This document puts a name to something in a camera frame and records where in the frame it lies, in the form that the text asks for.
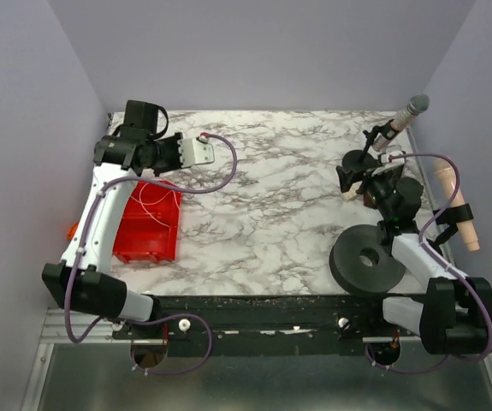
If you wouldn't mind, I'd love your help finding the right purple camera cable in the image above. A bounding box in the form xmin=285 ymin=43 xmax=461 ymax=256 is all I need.
xmin=365 ymin=152 xmax=492 ymax=376

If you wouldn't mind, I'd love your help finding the thin white cable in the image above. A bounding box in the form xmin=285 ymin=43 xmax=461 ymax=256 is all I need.
xmin=138 ymin=182 xmax=182 ymax=228

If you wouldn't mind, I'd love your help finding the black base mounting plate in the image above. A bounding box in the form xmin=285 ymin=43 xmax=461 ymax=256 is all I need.
xmin=111 ymin=295 xmax=410 ymax=357

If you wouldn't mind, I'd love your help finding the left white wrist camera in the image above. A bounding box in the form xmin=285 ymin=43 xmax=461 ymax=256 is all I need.
xmin=178 ymin=136 xmax=215 ymax=169

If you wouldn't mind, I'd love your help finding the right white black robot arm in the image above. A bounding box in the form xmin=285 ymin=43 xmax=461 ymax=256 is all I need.
xmin=329 ymin=164 xmax=492 ymax=360

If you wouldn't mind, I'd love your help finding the pink beige microphone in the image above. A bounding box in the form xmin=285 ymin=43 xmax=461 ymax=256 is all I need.
xmin=434 ymin=158 xmax=481 ymax=252

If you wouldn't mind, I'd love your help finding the black round microphone stand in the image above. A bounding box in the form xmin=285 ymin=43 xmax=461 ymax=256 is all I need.
xmin=342 ymin=121 xmax=398 ymax=172

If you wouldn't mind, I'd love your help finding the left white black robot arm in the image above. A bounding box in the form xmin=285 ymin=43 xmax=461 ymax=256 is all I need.
xmin=42 ymin=100 xmax=182 ymax=322

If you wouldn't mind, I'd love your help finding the grey silver microphone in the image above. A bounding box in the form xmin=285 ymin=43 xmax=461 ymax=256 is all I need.
xmin=372 ymin=94 xmax=430 ymax=152

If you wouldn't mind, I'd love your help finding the red plastic bin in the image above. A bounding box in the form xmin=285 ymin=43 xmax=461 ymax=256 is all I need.
xmin=113 ymin=182 xmax=182 ymax=264

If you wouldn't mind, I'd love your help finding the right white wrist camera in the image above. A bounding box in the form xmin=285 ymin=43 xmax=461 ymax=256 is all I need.
xmin=371 ymin=145 xmax=406 ymax=176

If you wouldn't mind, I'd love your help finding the black filament spool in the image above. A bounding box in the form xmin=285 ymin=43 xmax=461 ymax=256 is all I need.
xmin=329 ymin=224 xmax=406 ymax=297

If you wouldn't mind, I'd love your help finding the orange toy brick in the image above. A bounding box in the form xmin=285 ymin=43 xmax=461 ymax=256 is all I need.
xmin=67 ymin=223 xmax=79 ymax=241

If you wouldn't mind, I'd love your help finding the purple camera cable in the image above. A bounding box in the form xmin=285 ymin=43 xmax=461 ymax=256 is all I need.
xmin=63 ymin=133 xmax=239 ymax=378
xmin=365 ymin=152 xmax=492 ymax=376

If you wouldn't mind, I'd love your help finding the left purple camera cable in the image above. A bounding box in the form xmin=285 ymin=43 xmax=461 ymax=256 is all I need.
xmin=63 ymin=133 xmax=239 ymax=378

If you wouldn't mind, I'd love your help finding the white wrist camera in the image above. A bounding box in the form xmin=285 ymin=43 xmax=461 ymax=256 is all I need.
xmin=371 ymin=145 xmax=406 ymax=176
xmin=178 ymin=136 xmax=215 ymax=169

